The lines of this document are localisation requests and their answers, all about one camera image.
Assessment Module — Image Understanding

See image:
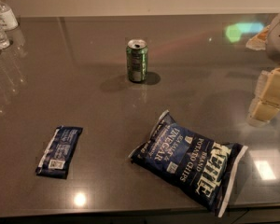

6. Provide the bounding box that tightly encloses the blue Kettle chips bag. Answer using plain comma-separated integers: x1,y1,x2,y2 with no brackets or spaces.
129,111,247,217

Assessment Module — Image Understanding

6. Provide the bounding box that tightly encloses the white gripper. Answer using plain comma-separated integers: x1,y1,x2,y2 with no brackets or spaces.
245,12,280,127

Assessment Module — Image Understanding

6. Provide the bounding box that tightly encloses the small dark blue snack packet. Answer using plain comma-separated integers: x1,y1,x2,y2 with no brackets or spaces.
35,126,83,179

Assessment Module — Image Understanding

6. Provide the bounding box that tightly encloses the white hand sanitizer bottle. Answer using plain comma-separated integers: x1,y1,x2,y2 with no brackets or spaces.
0,0,19,31

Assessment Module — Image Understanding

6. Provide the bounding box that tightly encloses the green soda can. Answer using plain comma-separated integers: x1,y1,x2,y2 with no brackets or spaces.
126,39,148,82

